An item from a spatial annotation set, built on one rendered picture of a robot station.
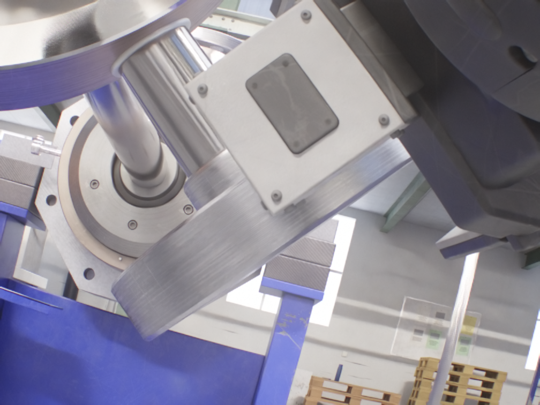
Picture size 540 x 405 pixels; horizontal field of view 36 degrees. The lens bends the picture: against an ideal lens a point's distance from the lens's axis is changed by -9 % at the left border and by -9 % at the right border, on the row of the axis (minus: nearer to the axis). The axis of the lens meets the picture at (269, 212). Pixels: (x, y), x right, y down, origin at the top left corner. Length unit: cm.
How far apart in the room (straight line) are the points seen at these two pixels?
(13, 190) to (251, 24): 648
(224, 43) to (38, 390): 84
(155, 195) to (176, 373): 43
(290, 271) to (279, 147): 148
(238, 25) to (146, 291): 771
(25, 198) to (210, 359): 51
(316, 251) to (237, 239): 130
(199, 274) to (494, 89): 27
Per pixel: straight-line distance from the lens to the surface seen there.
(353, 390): 1147
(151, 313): 46
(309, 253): 172
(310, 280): 171
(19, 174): 179
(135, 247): 159
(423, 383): 1164
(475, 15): 17
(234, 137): 23
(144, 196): 159
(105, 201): 160
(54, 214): 178
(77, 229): 165
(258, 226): 42
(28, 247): 1241
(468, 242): 30
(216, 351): 184
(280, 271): 171
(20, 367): 191
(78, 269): 175
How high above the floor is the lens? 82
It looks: 9 degrees up
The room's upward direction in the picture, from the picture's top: 15 degrees clockwise
